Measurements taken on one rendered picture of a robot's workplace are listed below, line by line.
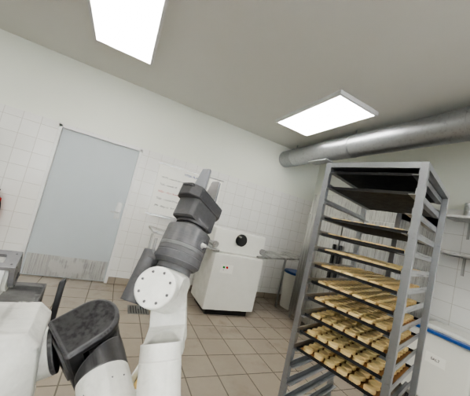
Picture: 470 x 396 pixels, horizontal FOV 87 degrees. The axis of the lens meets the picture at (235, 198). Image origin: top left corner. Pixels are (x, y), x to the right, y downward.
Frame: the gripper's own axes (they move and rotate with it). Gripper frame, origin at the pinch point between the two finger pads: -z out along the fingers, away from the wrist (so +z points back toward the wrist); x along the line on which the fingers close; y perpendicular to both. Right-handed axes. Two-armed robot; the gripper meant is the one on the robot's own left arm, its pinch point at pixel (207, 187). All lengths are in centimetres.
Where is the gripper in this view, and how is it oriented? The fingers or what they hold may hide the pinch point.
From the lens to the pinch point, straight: 55.1
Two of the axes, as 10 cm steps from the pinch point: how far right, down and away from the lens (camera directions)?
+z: -2.8, 8.4, -4.6
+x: -3.8, -5.4, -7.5
